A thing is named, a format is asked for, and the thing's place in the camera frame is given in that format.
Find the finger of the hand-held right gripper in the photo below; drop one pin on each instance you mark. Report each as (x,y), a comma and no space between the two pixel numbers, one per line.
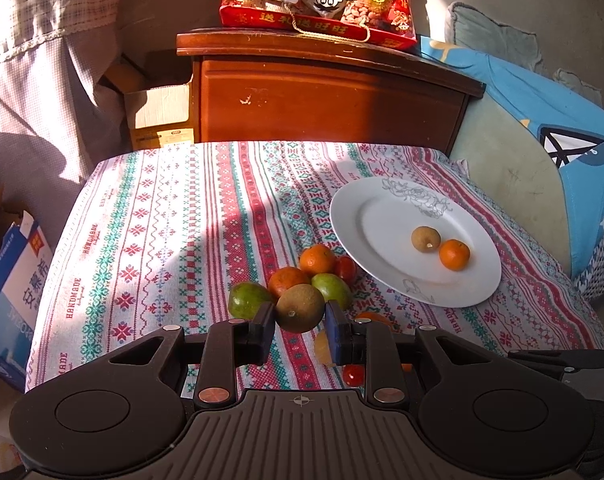
(572,359)

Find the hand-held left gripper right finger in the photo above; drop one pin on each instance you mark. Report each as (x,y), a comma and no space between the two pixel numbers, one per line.
(336,335)

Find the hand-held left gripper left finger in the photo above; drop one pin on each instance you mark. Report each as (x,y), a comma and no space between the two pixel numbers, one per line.
(265,332)

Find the green round fruit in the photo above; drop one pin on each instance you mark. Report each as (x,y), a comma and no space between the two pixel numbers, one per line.
(246,299)
(332,290)

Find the small red fruit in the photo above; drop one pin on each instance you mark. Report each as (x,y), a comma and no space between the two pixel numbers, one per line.
(347,268)
(353,376)

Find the white floral plate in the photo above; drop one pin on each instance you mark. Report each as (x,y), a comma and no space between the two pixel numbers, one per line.
(382,230)

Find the small brown round fruit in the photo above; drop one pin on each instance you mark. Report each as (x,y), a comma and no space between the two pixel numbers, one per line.
(425,240)

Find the patterned woven tablecloth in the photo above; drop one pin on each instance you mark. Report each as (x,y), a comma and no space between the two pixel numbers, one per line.
(156,240)

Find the small orange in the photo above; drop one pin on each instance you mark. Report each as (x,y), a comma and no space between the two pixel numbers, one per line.
(454,255)

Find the brown wooden nightstand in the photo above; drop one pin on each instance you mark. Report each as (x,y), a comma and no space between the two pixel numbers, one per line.
(307,95)

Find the brown cardboard box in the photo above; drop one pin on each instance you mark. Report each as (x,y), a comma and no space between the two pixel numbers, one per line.
(159,115)

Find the blue printed pillow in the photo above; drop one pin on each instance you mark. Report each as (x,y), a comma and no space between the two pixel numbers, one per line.
(557,105)

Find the blue white carton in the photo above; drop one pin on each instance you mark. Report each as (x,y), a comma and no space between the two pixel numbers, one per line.
(6,305)

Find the red snack gift bag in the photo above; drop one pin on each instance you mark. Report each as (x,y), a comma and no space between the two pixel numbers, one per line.
(282,15)

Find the beige checked sofa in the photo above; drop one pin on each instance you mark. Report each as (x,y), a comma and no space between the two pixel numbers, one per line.
(36,85)

